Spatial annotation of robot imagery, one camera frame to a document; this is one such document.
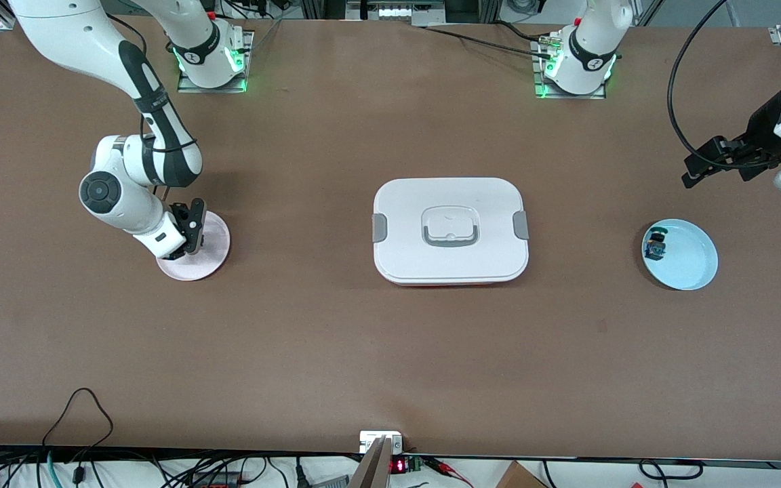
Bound white lunch box grey latches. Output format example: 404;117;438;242
372;178;530;287

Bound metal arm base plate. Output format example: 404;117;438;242
177;30;256;94
533;34;608;100

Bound grey aluminium profile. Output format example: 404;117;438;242
346;436;393;488

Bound black cable across table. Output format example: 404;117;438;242
414;20;557;58

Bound white power socket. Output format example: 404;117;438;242
359;431;403;453

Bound black coiled cable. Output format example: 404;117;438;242
638;459;704;481

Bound red and black probe wires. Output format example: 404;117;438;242
424;457;474;488

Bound green and blue switch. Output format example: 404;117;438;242
643;229;669;263

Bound pink round plate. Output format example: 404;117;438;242
157;210;231;282

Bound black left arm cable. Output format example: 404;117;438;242
667;0;771;167

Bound light blue round plate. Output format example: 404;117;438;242
641;218;719;291

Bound control box with lights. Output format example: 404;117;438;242
346;0;445;22

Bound thin black looped cable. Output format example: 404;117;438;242
41;388;115;448

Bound brown cardboard piece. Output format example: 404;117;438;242
496;461;547;488

